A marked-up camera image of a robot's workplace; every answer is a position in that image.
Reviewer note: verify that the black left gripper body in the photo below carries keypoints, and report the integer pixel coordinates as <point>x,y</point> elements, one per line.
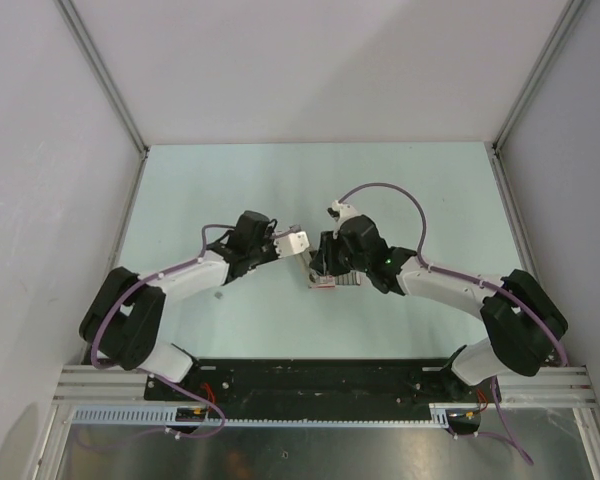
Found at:
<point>264,252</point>

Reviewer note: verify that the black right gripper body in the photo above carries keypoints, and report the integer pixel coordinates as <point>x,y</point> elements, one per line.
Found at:
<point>337,259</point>

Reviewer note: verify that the beige and black stapler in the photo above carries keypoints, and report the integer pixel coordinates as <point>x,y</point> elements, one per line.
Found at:
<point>304,259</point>

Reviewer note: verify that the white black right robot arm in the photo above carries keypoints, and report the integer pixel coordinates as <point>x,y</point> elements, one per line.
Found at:
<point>523,325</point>

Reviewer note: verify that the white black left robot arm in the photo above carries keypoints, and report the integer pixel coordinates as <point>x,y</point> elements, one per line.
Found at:
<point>123,322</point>

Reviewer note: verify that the red white staple box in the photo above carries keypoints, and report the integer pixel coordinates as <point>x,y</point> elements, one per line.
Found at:
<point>351,279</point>

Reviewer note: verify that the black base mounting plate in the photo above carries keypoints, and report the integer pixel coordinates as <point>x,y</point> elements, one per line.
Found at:
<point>420,380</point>

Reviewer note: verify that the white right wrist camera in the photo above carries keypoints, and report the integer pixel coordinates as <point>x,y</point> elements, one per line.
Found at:
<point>341,213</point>

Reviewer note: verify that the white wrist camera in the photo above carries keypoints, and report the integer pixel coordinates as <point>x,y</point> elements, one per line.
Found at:
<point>341,213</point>
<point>292,242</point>

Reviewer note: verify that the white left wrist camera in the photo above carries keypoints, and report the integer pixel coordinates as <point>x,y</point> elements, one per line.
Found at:
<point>292,242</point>

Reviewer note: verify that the aluminium frame rail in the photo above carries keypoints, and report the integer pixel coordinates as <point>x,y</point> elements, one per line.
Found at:
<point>568,387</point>

